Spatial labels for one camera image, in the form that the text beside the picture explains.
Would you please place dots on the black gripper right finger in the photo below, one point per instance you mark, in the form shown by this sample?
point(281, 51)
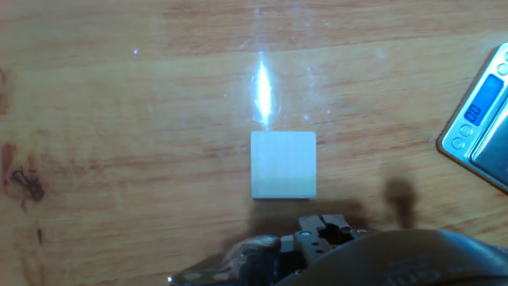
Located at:
point(337, 224)

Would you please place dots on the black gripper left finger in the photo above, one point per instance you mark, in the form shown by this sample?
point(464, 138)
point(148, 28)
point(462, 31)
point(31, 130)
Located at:
point(311, 228)

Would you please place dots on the silver digital pocket scale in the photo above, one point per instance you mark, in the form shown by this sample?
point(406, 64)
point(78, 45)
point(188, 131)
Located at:
point(488, 119)

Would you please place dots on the black embossed rubber cover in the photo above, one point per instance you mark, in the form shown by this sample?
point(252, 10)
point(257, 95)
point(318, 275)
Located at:
point(397, 258)

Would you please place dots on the glossy wooden board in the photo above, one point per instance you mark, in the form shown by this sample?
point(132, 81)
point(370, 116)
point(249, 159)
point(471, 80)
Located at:
point(119, 119)

